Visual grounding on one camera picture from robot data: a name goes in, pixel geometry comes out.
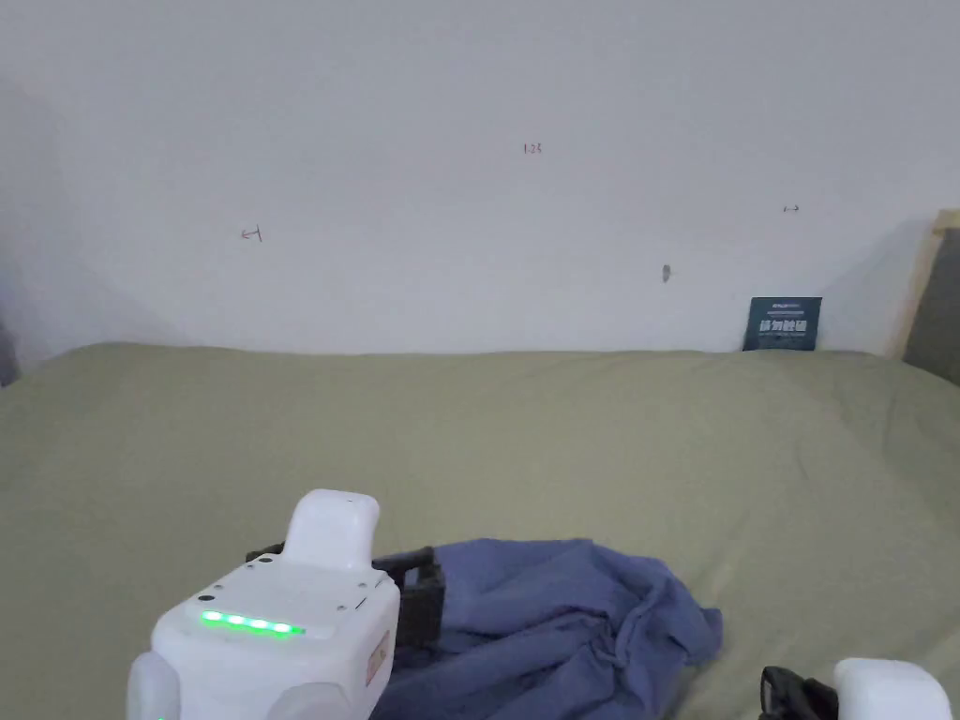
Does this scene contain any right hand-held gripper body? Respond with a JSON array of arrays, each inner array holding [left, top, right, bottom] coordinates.
[[832, 657, 953, 720]]

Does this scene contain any blue shirt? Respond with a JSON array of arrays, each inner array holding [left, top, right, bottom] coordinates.
[[367, 536, 725, 720]]

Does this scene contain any bed with pale green sheet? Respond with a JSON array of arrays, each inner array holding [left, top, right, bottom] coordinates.
[[0, 342, 960, 720]]

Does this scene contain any wooden framed grey headboard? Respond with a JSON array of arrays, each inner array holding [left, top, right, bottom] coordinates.
[[887, 208, 960, 385]]

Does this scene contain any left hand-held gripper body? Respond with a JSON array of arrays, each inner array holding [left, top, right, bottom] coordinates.
[[126, 488, 438, 720]]

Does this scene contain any dark blue sign card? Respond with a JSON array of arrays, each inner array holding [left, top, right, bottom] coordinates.
[[742, 296, 823, 353]]

